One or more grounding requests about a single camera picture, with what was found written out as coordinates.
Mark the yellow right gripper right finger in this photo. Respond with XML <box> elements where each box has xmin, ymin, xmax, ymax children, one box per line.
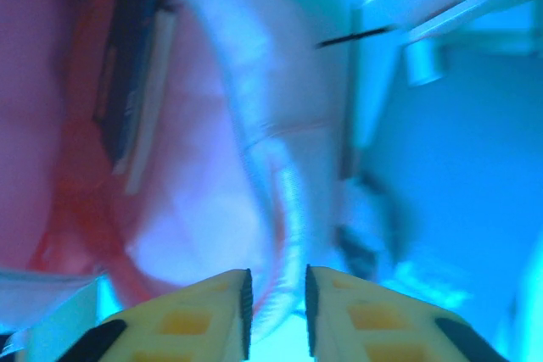
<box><xmin>305</xmin><ymin>264</ymin><xmax>510</xmax><ymax>362</ymax></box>

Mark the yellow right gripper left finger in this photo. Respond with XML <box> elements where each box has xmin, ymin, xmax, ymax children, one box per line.
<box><xmin>54</xmin><ymin>268</ymin><xmax>254</xmax><ymax>362</ymax></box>

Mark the pink backpack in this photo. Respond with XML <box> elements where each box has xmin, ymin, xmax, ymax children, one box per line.
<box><xmin>0</xmin><ymin>0</ymin><xmax>340</xmax><ymax>346</ymax></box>

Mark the navy book with barcode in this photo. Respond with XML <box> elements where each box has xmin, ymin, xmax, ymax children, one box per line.
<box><xmin>91</xmin><ymin>0</ymin><xmax>179</xmax><ymax>196</ymax></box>

